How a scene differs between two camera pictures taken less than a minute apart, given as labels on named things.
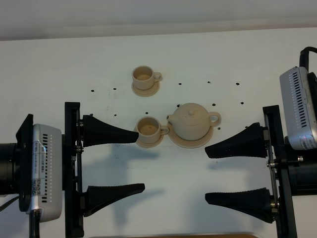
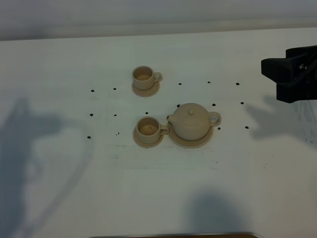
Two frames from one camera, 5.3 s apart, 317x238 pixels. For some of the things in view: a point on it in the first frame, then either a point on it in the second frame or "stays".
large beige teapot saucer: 186,143 stays
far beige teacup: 144,77 stays
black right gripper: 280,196 -> 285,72
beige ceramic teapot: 192,122 stays
